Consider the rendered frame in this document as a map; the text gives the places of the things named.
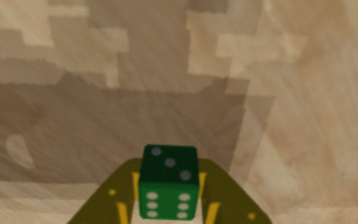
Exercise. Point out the green die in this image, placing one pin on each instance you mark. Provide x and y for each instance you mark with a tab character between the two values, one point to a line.
169	183

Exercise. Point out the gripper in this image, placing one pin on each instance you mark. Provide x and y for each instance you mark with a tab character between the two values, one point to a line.
223	201

